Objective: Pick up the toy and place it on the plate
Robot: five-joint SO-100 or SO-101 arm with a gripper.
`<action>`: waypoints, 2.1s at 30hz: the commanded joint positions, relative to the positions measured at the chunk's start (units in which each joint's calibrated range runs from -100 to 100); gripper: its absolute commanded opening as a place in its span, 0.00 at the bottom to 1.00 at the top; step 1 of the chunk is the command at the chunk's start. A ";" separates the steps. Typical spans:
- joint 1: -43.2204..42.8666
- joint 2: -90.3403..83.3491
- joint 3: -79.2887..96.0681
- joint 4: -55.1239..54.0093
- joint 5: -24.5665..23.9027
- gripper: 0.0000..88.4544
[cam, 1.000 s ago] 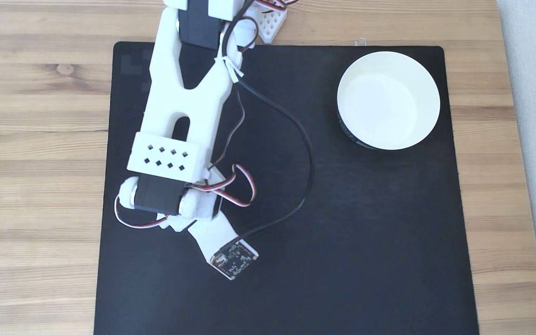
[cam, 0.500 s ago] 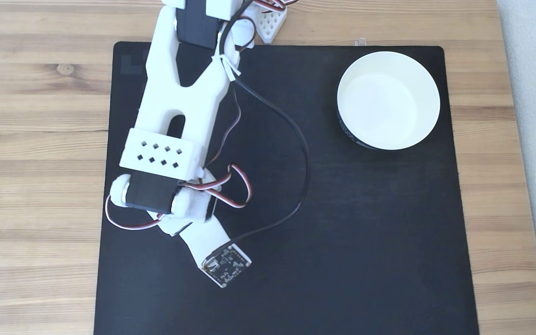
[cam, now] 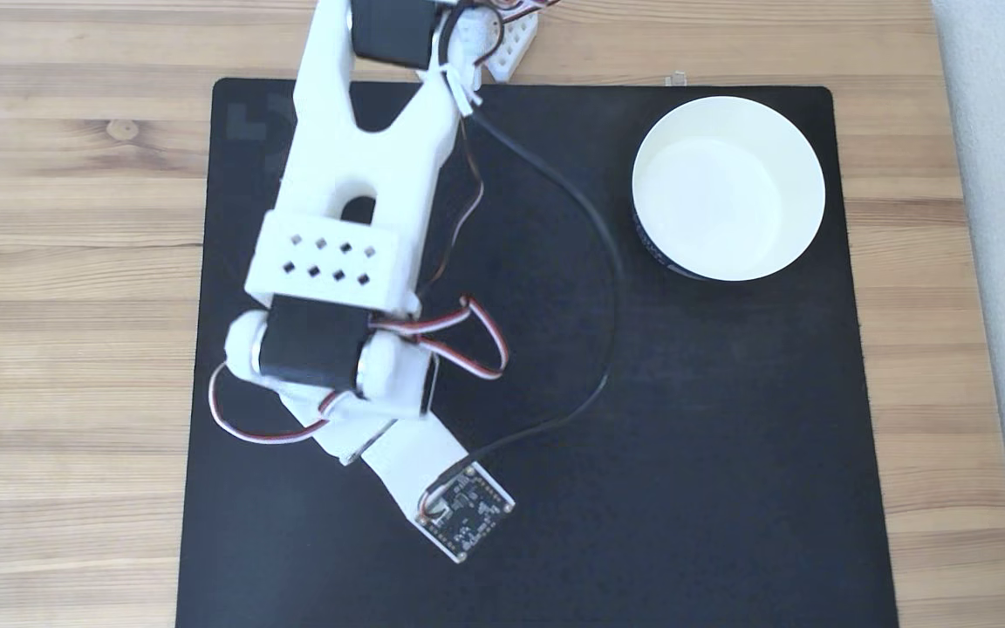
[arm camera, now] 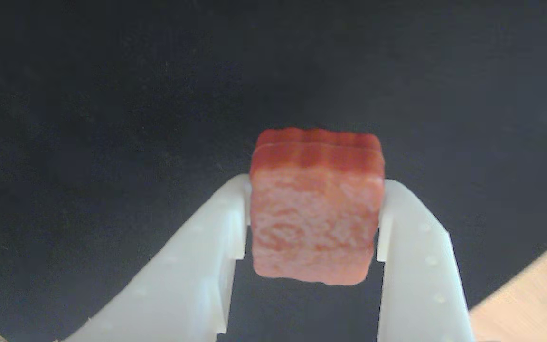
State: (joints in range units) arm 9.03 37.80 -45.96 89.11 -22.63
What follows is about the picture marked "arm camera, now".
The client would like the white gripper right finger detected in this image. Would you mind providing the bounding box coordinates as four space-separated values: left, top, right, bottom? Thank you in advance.
375 179 476 342

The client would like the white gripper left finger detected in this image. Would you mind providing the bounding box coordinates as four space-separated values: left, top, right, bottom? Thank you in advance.
60 174 252 342

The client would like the brown square toy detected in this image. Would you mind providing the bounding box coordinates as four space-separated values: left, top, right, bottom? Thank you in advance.
249 127 386 286

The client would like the black desk mat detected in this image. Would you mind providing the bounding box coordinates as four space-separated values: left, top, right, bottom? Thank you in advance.
0 0 547 342

